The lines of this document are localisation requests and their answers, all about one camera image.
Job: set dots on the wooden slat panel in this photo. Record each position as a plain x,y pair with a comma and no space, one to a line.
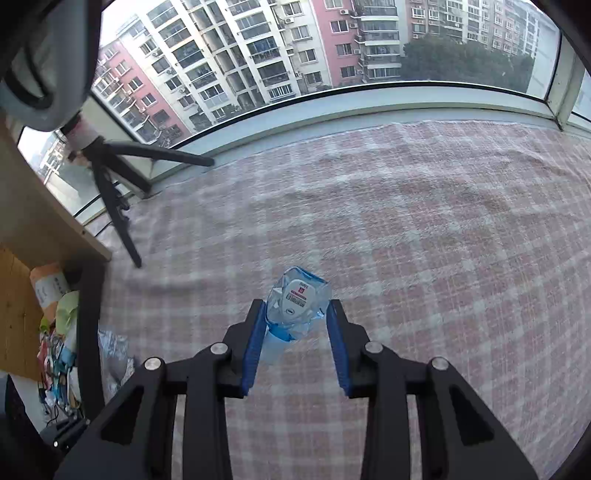
18,323

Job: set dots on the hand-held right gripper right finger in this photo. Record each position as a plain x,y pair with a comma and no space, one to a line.
339,350

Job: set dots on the light wooden board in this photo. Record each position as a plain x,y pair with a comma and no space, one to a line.
41,217

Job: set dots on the taped paper label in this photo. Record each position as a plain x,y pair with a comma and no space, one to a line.
81,136

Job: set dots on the pile of mixed packets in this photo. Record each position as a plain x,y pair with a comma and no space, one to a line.
57,360

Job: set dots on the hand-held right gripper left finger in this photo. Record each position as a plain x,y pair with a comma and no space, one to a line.
249,350

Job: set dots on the black tripod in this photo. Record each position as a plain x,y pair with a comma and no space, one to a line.
113,203

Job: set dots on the black container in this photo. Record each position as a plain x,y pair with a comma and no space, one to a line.
90,323

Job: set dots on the orange packet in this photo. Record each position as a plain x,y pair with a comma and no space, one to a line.
46,286

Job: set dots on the blue clear packet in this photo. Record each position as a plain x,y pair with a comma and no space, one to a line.
298,295

